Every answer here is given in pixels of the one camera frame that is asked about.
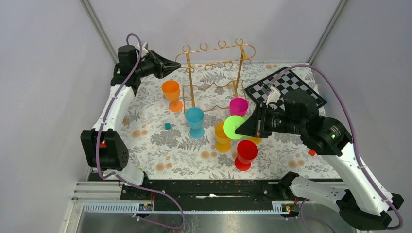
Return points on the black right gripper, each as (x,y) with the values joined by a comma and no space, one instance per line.
(256,124)

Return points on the small orange red piece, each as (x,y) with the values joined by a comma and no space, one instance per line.
(311,152)

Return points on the magenta plastic wine glass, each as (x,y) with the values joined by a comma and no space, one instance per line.
(238,107)

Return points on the yellow plastic wine glass front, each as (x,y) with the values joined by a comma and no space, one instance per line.
(223,142)

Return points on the green plastic wine glass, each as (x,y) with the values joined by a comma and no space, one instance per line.
(231,124)

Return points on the yellow plastic wine glass right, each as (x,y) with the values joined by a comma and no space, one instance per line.
(256,140)

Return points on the orange plastic wine glass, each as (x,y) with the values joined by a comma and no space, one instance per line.
(171,91)

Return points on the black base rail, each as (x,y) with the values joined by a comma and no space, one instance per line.
(210,195)

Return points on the yellow plastic wine glass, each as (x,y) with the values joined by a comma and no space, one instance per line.
(223,142)
(256,140)

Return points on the blue plastic wine glass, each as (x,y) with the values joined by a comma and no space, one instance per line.
(195,120)

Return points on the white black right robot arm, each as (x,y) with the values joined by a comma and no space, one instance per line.
(364,204)

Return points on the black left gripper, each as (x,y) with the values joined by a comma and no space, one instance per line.
(163,66)

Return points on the red plastic wine glass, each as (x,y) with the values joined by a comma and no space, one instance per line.
(247,151)

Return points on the black white checkerboard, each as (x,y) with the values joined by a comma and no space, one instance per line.
(289,81)

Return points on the gold wire wine glass rack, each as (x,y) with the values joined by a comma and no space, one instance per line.
(247,53)

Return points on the small teal cube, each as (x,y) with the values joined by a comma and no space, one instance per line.
(168,126)

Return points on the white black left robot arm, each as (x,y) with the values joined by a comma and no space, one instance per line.
(102,144)

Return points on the floral patterned table mat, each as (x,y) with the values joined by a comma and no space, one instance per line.
(174,154)

